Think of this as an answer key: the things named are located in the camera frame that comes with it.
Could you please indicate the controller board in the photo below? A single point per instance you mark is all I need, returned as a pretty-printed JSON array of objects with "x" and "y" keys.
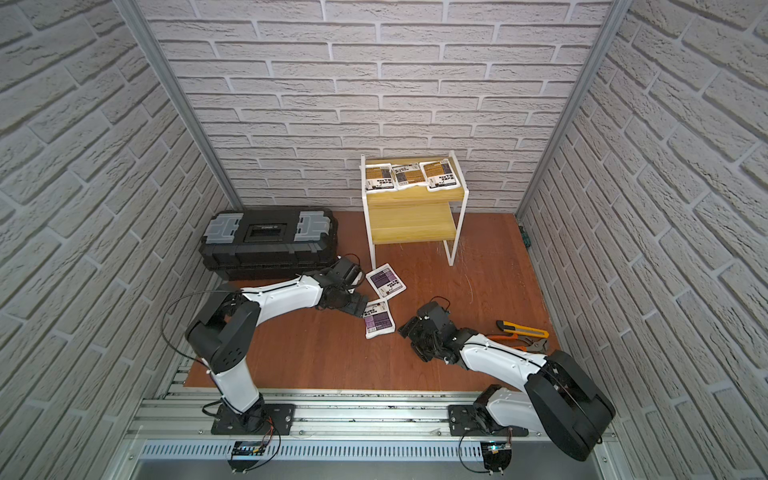
[
  {"x": 248, "y": 455},
  {"x": 496, "y": 457}
]

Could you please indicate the green object at wall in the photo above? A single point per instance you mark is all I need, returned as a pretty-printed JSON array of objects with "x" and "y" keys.
[{"x": 525, "y": 237}]

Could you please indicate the yellow coffee bag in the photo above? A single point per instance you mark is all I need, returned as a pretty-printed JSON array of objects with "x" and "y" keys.
[
  {"x": 439, "y": 175},
  {"x": 379, "y": 178},
  {"x": 406, "y": 176}
]

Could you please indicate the right controller board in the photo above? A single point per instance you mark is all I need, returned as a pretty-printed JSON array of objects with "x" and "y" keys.
[{"x": 496, "y": 457}]

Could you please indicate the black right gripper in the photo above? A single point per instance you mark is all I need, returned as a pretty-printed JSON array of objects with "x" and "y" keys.
[{"x": 411, "y": 330}]

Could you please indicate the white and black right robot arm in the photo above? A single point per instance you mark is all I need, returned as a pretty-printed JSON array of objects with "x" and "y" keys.
[{"x": 545, "y": 393}]

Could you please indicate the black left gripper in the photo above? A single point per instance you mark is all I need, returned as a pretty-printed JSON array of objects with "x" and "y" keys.
[{"x": 351, "y": 301}]

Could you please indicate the aluminium rail frame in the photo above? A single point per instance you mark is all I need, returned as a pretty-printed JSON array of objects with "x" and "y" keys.
[{"x": 344, "y": 425}]

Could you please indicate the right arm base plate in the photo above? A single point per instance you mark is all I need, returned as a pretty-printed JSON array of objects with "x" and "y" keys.
[{"x": 466, "y": 420}]

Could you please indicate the purple coffee bag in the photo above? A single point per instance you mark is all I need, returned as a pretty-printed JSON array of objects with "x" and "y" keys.
[
  {"x": 385, "y": 282},
  {"x": 378, "y": 319}
]

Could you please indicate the white frame wooden two-tier shelf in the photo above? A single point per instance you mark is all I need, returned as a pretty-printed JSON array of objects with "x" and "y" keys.
[{"x": 415, "y": 215}]

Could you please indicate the yellow utility knife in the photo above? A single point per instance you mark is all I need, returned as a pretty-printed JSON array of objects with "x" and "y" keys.
[{"x": 513, "y": 329}]

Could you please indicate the black plastic toolbox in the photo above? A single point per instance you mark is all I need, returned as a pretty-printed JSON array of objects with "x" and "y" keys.
[{"x": 269, "y": 243}]

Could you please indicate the left controller board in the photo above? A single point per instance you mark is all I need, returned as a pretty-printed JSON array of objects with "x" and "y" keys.
[{"x": 248, "y": 455}]

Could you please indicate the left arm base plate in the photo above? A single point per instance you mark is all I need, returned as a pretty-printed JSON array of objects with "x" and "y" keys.
[{"x": 257, "y": 421}]

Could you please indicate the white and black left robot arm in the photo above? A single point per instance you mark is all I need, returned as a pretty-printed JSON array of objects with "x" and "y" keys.
[{"x": 221, "y": 332}]

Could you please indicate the orange handled pliers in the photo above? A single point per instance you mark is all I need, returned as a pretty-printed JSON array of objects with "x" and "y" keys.
[{"x": 523, "y": 343}]

